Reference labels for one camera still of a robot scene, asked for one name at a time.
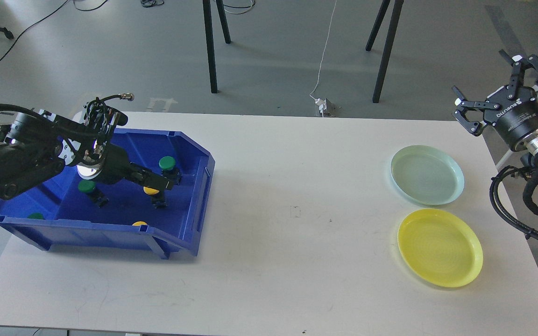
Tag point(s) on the yellow plate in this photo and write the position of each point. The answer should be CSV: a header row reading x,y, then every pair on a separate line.
x,y
440,248

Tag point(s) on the black stand leg left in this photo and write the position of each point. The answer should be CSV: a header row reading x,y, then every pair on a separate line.
x,y
209,38

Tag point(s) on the light green plate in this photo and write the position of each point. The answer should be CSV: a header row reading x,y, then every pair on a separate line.
x,y
426,175

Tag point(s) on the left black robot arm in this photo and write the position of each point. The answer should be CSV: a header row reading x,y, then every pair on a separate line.
x,y
37,146

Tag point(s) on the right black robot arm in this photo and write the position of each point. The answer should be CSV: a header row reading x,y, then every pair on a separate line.
x,y
471,115

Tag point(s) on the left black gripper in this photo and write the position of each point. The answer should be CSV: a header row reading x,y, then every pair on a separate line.
x,y
115,165

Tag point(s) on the green push button front corner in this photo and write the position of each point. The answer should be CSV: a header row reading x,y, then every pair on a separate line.
x,y
36,215

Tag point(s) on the green push button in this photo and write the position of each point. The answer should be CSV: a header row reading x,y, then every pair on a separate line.
x,y
170,170
90,189

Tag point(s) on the white power adapter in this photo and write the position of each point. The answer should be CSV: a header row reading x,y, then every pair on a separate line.
x,y
325,108

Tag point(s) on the blue plastic bin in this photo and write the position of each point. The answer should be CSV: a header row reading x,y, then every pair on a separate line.
x,y
71,219

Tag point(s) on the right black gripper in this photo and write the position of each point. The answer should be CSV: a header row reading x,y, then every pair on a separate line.
x,y
521,119

